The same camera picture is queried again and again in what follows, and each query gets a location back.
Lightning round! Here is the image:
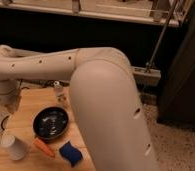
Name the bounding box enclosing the black cable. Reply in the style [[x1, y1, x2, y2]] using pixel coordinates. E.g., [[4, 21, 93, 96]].
[[0, 114, 11, 131]]

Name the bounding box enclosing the wooden shelf frame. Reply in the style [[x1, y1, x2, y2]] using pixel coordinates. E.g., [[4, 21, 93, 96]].
[[0, 0, 192, 27]]

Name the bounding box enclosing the white ceramic cup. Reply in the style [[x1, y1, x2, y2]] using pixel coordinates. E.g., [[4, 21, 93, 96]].
[[1, 134, 27, 161]]

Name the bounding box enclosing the orange carrot toy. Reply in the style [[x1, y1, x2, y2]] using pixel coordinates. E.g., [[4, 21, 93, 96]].
[[34, 138, 55, 157]]

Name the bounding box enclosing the metal pole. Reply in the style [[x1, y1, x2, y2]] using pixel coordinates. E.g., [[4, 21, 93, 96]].
[[145, 0, 178, 73]]

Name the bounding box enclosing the small clear bottle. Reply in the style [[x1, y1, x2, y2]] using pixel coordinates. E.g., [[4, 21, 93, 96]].
[[54, 81, 66, 103]]

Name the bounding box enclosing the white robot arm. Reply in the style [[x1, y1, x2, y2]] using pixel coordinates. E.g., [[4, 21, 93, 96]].
[[0, 45, 160, 171]]

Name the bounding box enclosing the black round bowl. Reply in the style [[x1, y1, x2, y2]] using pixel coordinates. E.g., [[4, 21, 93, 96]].
[[33, 106, 69, 140]]

